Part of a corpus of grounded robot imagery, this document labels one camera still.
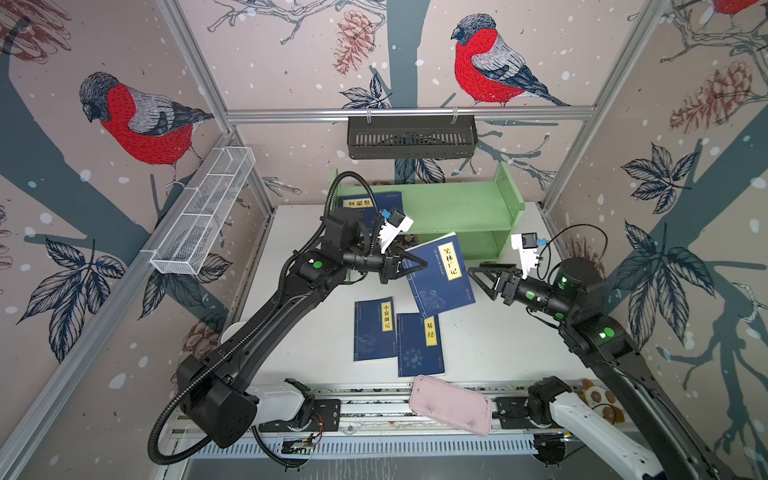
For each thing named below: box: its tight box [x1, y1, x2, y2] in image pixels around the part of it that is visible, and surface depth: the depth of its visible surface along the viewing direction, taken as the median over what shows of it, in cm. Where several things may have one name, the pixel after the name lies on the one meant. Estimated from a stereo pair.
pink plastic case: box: [409, 374, 493, 436], surface depth 75 cm
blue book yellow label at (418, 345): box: [396, 313, 445, 377], surface depth 85 cm
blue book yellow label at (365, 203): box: [339, 191, 403, 230], surface depth 84 cm
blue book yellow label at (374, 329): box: [354, 296, 397, 361], surface depth 90 cm
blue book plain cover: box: [405, 231, 476, 319], surface depth 65 cm
